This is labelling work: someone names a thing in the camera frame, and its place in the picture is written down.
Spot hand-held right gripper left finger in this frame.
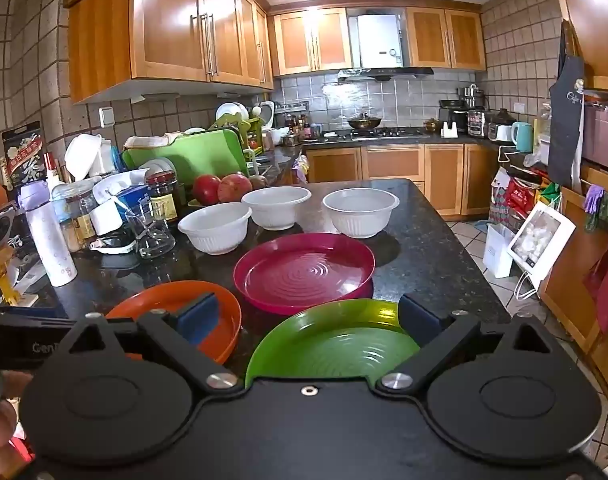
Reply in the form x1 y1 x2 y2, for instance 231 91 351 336
64 294 240 392

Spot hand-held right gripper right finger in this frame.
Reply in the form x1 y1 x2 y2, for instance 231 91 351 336
376 294 547 393

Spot orange plate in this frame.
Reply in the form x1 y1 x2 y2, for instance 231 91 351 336
105 280 242 365

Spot white ribbed bowl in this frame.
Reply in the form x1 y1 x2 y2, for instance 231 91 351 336
177 203 253 255
322 188 400 239
241 186 312 231

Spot green plate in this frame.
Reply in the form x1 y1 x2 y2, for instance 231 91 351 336
245 299 422 391

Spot magenta plate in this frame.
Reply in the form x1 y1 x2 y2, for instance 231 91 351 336
233 233 376 316

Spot stack of pale bowls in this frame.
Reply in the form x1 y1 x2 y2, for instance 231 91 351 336
140 157 177 182

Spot white plates in rack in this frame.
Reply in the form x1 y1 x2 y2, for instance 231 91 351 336
215 102 250 126

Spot yellow toy figure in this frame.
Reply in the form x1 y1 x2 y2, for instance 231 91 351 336
0 247 24 307

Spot clear glass pitcher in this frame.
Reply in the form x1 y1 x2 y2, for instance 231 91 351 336
125 200 176 259

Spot white paper bag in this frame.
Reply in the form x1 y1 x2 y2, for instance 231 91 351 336
482 222 515 279

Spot white bottle purple lid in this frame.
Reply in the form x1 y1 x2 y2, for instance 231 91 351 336
18 180 78 287

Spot dark red apple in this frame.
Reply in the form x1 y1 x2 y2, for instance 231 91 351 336
192 174 222 206

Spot dark sauce jar red lid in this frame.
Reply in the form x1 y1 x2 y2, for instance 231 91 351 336
145 170 180 223

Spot pink-red apple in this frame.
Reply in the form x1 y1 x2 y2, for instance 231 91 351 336
217 173 253 204

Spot white cup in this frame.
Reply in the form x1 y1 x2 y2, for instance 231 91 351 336
89 202 123 237

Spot glass jar yellow contents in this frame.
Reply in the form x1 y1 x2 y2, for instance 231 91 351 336
51 180 98 253

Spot white picture bag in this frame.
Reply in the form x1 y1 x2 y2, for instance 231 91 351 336
506 201 576 286

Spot wooden base cabinets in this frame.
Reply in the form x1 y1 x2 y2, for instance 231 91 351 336
304 142 501 217

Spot wooden side cabinet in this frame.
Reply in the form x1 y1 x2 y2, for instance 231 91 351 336
538 165 608 411

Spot red shopping bag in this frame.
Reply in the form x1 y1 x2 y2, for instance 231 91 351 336
501 177 541 223

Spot light green cutting board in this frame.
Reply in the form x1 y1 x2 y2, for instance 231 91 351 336
123 129 250 186

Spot beige cloth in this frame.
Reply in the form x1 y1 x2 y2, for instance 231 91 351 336
125 132 186 151

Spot gas stove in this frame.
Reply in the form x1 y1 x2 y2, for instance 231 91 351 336
351 129 411 139

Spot black printed package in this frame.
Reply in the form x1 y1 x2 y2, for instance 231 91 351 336
1 121 45 191

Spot green dish rack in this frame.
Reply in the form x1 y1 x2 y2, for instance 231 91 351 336
211 112 265 161

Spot dark wok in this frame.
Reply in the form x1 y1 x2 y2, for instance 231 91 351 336
347 114 382 131

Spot silver kitchen appliance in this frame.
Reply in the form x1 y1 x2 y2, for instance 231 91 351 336
466 109 488 137

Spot black kitchen appliance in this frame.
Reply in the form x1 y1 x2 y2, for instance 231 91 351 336
438 100 468 133

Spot teal electric kettle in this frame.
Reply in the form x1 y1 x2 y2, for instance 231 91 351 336
511 121 535 153

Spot purple gloves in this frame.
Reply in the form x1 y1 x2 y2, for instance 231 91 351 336
584 185 606 215

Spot row of condiment bottles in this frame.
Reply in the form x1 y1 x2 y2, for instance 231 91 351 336
284 114 326 142

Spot black range hood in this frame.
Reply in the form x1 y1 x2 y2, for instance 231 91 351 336
338 66 435 84

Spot dark apron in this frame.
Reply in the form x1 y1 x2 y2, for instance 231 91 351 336
548 20 585 191

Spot white water heater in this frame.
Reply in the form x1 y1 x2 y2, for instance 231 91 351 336
356 12 404 68

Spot long wooden wall cabinet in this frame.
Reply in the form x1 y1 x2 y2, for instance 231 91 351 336
66 0 275 106

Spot tall wooden wall cabinet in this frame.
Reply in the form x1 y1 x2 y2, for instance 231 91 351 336
549 0 608 93

